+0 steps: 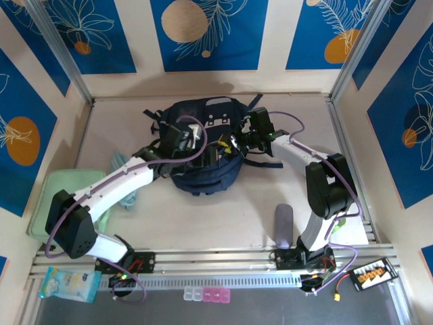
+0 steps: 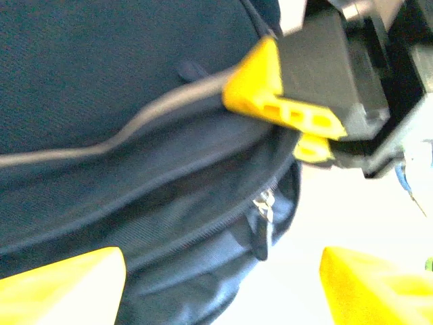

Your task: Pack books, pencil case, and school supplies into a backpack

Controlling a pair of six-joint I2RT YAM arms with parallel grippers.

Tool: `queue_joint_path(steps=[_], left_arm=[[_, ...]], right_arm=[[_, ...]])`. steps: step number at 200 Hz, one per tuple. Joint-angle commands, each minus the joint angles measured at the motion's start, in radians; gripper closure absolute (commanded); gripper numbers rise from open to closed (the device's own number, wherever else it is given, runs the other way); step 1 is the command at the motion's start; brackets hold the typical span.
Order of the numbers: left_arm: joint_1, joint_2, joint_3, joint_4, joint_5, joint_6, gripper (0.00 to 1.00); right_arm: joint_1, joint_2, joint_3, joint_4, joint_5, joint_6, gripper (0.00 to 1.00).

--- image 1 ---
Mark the lilac grey pencil case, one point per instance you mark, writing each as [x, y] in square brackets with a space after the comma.
[283, 227]

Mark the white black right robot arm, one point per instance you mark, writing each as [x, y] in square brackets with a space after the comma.
[324, 193]

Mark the green cylindrical container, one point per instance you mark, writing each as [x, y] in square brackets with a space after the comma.
[340, 225]

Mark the black controller board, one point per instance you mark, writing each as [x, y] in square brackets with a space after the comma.
[116, 281]
[311, 283]

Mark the aluminium mounting rail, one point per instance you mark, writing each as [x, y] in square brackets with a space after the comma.
[209, 259]

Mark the black yellow charger board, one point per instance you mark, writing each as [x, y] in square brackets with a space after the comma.
[372, 274]

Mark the aluminium frame post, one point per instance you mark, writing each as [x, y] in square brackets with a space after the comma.
[61, 47]
[372, 47]

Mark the light teal cloth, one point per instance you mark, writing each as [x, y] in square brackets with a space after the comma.
[118, 159]

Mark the navy blue backpack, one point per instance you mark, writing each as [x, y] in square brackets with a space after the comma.
[203, 183]

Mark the clear small pill box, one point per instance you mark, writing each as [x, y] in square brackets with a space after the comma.
[187, 294]
[197, 294]

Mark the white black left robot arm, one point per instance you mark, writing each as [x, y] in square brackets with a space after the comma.
[121, 188]

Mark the blue white wipes pack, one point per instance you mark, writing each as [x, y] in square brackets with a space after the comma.
[71, 282]

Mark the pink small pill box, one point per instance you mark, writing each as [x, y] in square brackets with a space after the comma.
[207, 295]
[216, 295]
[226, 295]

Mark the mint green zip case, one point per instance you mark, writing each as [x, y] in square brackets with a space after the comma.
[67, 177]

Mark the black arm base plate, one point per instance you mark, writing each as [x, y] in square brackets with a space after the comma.
[284, 259]
[149, 260]

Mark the aluminium side rail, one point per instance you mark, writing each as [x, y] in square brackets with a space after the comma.
[365, 216]

